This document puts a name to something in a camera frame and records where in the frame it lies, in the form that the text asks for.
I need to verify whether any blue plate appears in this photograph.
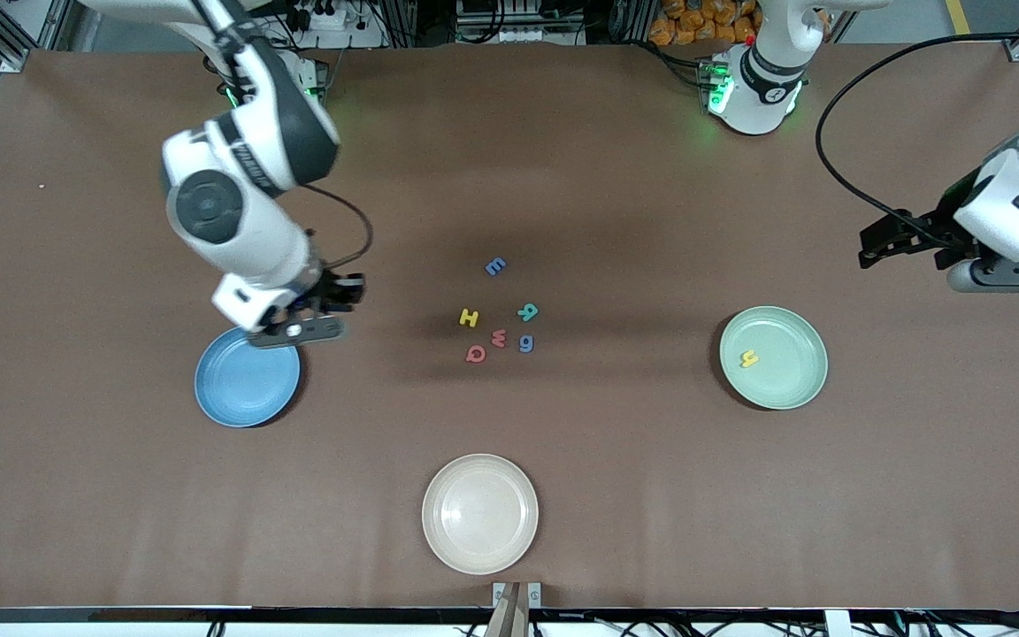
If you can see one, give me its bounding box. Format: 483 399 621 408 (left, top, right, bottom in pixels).
195 327 302 428

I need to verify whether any green plate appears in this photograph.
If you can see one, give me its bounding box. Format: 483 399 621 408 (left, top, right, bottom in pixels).
719 306 829 411

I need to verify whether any beige plate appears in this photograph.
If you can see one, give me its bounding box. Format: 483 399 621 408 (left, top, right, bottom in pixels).
422 454 540 576

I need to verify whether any orange packets pile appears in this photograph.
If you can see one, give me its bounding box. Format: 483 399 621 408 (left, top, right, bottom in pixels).
649 0 762 47

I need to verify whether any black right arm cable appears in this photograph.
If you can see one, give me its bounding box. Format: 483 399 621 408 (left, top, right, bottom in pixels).
194 0 375 271

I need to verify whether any metal table bracket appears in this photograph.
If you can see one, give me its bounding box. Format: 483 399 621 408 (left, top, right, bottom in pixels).
485 581 543 637

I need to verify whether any aluminium frame post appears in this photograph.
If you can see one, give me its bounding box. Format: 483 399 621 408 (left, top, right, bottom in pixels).
0 0 77 73

